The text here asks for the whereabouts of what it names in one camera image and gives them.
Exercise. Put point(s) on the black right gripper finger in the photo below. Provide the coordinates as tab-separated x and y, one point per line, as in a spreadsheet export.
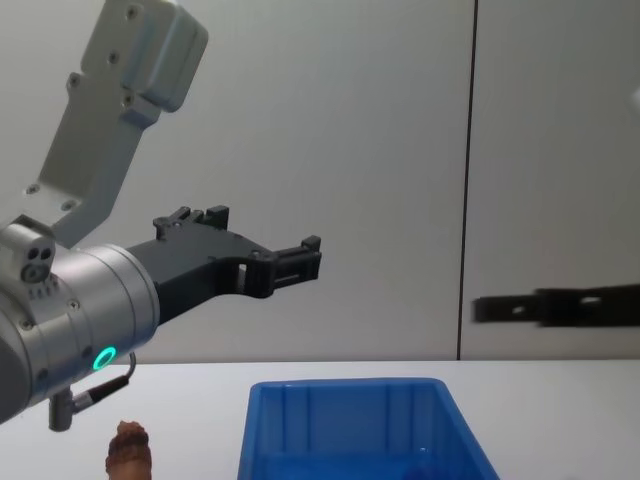
565	306

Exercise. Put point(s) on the silver grey robot left arm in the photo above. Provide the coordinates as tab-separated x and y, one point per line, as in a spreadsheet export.
95	305

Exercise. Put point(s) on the blue plastic bin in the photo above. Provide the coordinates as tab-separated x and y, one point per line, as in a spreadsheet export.
310	425

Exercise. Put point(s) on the small brown lumpy object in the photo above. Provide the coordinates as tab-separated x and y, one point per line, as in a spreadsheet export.
129	452

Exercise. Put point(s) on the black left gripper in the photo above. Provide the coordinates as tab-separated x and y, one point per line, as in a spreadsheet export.
190	272

